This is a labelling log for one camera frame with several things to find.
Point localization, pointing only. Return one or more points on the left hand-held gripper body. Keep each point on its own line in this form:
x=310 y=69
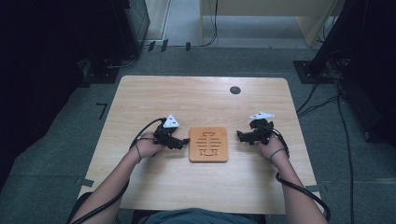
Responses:
x=163 y=137

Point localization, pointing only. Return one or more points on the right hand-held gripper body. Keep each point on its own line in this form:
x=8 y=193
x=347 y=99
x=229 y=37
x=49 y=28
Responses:
x=261 y=130

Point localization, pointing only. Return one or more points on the person's left hand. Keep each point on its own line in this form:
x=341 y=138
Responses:
x=146 y=146

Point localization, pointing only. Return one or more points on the person's right hand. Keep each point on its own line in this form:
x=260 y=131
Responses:
x=274 y=147

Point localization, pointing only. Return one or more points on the dark wrist band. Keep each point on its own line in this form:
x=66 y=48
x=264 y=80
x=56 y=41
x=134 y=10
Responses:
x=277 y=151
x=138 y=152

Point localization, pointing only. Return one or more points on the black round table grommet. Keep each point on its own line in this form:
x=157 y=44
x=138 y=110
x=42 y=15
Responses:
x=235 y=90

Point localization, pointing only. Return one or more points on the black angled floor tape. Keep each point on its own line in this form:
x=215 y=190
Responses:
x=102 y=109

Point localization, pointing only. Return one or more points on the grey-blue shirt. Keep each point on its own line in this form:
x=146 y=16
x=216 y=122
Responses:
x=199 y=217

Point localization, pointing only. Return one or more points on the grey floor tape strip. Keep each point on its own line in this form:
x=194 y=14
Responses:
x=316 y=188
x=85 y=182

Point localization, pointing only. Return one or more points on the dark cabinet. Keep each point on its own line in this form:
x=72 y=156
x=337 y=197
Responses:
x=137 y=28

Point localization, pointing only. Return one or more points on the light wooden desk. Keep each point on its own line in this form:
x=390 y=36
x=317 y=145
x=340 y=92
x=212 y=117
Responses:
x=264 y=7

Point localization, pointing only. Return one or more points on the black curtain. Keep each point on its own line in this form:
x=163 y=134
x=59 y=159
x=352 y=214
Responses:
x=34 y=77
x=370 y=62

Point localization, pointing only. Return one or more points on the black stand base plate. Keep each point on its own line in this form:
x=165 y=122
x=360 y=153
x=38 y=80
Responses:
x=306 y=73
x=102 y=74

